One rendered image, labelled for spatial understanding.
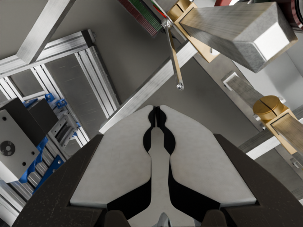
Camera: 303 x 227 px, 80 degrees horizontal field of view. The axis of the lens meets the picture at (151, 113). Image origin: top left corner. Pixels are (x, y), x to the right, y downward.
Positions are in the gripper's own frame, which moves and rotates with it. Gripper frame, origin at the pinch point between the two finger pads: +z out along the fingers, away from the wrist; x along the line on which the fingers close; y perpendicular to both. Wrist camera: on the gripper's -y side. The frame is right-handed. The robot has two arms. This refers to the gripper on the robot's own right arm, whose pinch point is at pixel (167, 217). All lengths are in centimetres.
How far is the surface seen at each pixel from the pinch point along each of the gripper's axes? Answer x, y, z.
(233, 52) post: -31.8, -25.7, -10.5
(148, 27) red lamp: -35, -19, 31
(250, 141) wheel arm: -3.5, -25.7, 7.0
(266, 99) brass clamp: -11.9, -32.1, 7.3
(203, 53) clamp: -25.2, -26.6, 13.9
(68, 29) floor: -59, 26, 101
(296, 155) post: 15.7, -35.5, 13.3
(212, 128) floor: 63, -16, 101
